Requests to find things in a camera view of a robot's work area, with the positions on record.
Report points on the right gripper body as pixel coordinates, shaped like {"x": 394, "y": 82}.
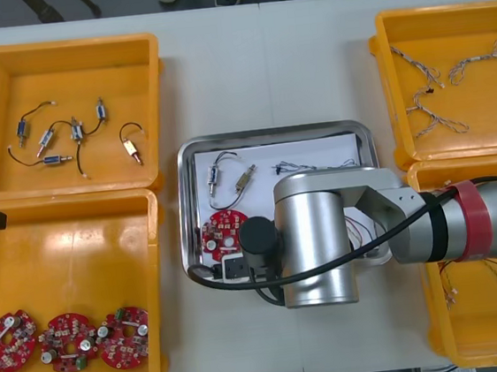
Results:
{"x": 264, "y": 269}

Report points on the round red circuit board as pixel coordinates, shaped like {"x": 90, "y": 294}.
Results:
{"x": 124, "y": 354}
{"x": 219, "y": 224}
{"x": 74, "y": 324}
{"x": 17, "y": 352}

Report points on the blue label metal solenoid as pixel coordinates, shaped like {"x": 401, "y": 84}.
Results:
{"x": 52, "y": 160}
{"x": 213, "y": 174}

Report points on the gold metal solenoid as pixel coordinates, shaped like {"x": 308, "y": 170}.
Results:
{"x": 243, "y": 180}

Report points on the steel tray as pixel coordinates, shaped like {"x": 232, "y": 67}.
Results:
{"x": 189, "y": 210}

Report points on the red black green-yellow harness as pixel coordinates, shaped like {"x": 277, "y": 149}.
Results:
{"x": 451, "y": 292}
{"x": 356, "y": 233}

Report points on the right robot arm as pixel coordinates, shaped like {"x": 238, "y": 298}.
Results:
{"x": 315, "y": 232}

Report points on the pile of metal solenoids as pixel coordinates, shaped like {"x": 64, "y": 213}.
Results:
{"x": 23, "y": 128}

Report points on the white paper sheet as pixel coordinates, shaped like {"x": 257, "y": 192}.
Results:
{"x": 263, "y": 158}

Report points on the yellow-orange plastic bin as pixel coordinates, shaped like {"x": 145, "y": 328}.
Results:
{"x": 481, "y": 330}
{"x": 62, "y": 59}
{"x": 102, "y": 237}
{"x": 458, "y": 22}

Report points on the black chair base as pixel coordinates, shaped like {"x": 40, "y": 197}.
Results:
{"x": 46, "y": 14}

